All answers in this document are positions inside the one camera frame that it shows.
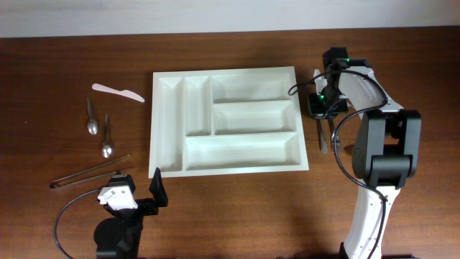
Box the pink plastic knife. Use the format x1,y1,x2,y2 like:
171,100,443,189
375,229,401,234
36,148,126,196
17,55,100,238
91,83,145,103

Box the upper small steel teaspoon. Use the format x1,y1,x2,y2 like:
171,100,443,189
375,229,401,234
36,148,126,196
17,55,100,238
87,98,98,135

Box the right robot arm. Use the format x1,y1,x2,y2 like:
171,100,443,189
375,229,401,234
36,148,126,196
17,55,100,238
308,47,422,259

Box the lower small steel teaspoon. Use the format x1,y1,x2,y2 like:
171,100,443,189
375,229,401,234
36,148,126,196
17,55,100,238
101,114,112,158

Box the right black cable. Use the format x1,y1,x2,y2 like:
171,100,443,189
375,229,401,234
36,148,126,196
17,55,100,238
287,68,391,259

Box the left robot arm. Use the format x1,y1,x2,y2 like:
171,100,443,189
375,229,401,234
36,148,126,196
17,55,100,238
93,168,168,258

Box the large steel spoon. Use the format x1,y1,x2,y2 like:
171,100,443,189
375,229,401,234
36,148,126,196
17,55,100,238
316,119,328,154

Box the steel fork pointing down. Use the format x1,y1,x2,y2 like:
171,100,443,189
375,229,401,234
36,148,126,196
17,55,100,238
328,117,344,153

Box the white plastic cutlery tray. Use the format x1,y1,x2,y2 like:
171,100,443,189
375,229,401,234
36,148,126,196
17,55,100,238
149,66,309,178

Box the small steel teaspoon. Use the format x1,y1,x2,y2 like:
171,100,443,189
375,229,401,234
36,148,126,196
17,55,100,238
101,114,112,158
87,98,98,135

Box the steel kitchen tongs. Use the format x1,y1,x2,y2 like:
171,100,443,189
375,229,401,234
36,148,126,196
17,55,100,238
49,155,132,189

